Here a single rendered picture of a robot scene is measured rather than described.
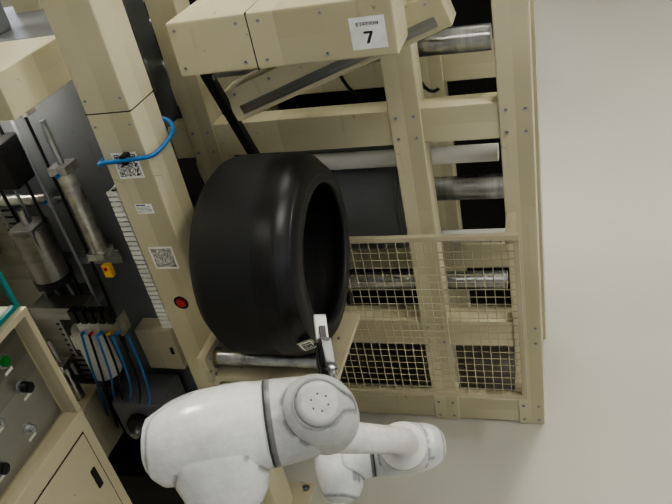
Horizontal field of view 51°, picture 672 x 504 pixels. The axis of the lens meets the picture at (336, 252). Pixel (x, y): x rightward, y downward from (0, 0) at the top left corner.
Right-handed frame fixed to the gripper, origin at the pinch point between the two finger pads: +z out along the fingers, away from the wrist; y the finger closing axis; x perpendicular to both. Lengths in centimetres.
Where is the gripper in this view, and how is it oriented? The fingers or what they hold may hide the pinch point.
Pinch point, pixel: (320, 328)
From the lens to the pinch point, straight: 176.3
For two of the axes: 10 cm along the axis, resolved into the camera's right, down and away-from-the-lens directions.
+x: 9.7, 0.0, 2.4
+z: -1.2, -8.6, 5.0
